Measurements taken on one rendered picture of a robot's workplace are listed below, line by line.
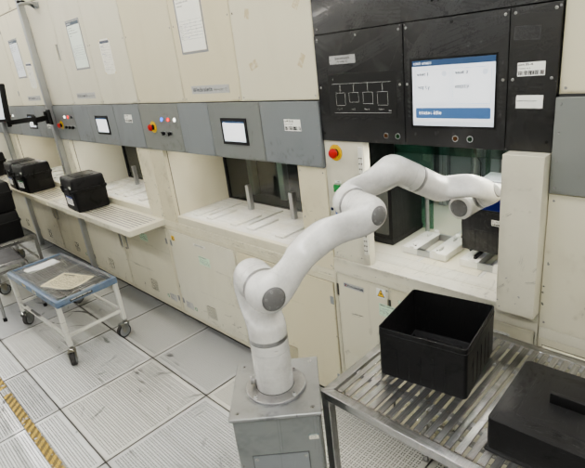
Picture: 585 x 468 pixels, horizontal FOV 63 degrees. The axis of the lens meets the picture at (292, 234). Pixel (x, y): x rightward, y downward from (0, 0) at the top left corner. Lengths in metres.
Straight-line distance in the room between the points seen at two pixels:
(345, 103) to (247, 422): 1.19
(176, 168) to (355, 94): 1.58
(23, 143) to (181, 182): 3.00
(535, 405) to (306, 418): 0.62
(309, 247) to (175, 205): 1.87
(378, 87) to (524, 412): 1.13
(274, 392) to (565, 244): 0.99
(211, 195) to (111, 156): 1.51
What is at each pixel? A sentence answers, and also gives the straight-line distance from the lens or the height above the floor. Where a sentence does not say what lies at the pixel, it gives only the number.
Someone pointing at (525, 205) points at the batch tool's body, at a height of 1.25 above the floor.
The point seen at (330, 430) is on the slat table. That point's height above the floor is 0.61.
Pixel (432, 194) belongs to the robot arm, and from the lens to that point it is 1.62.
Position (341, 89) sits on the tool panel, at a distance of 1.92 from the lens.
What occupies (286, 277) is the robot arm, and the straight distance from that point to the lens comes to 1.35.
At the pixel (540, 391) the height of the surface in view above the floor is 0.86.
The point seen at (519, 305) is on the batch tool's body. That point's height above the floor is 0.91.
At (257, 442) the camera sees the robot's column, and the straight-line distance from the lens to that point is 1.60.
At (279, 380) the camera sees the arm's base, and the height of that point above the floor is 0.82.
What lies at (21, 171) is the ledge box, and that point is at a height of 1.02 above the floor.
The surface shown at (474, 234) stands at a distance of 2.01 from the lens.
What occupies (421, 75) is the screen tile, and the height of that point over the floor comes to 1.63.
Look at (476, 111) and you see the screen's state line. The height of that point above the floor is 1.52.
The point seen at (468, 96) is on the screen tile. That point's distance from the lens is 1.65.
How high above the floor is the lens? 1.76
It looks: 21 degrees down
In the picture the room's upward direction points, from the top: 7 degrees counter-clockwise
